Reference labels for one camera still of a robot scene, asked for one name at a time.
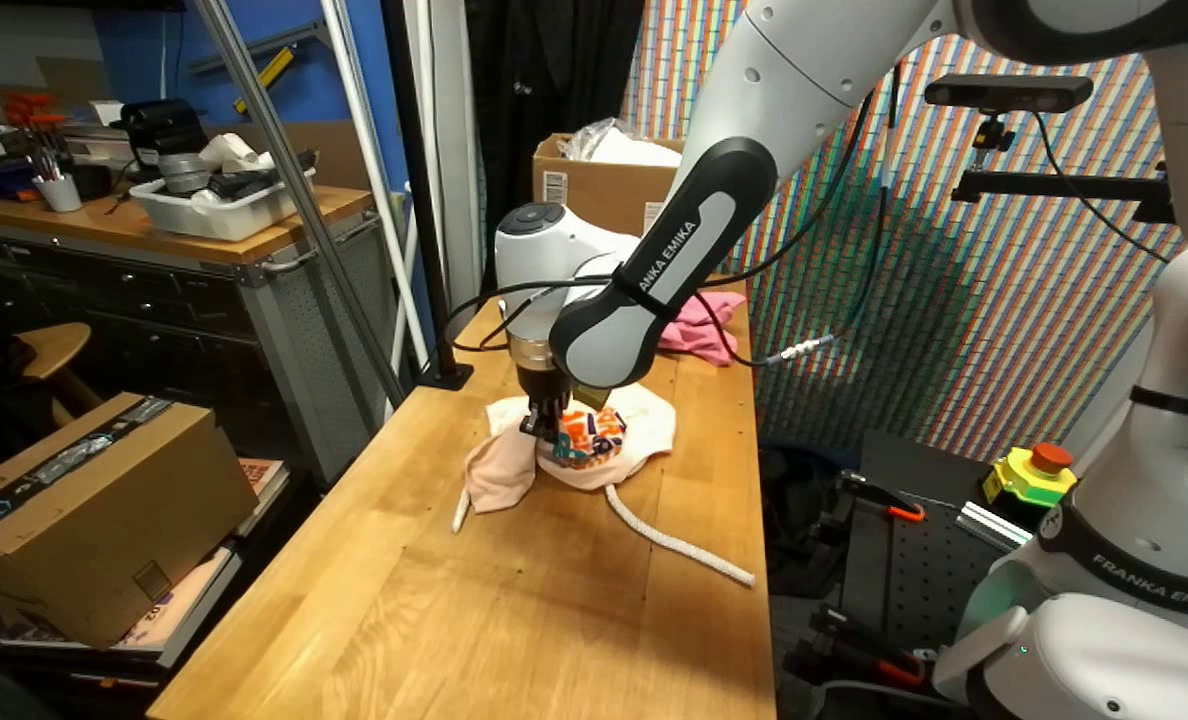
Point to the white plastic bin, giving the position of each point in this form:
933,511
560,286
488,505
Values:
215,206

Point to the white cup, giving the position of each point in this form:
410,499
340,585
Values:
59,192

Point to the white metal pole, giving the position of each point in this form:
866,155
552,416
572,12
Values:
378,186

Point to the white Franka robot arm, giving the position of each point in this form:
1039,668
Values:
807,123

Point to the cardboard box with white labels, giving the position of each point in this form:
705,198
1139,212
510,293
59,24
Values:
595,186

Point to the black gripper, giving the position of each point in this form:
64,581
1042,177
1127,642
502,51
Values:
541,375

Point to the black camera on mount arm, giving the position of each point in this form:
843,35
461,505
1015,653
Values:
1004,92

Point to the yellow red emergency stop button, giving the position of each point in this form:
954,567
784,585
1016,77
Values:
1032,475

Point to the wooden top workbench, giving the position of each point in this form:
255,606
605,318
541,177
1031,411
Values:
152,252

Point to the cardboard box with dark tape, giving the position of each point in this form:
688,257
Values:
86,515

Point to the pink cloth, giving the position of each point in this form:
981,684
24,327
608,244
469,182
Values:
705,330

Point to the round wooden stool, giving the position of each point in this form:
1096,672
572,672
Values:
53,348

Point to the yellowish wrist camera box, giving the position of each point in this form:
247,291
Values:
595,399

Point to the pale t-shirt with orange print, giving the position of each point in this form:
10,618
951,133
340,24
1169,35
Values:
633,441

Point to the silver tripod leg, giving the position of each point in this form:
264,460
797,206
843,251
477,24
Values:
293,186

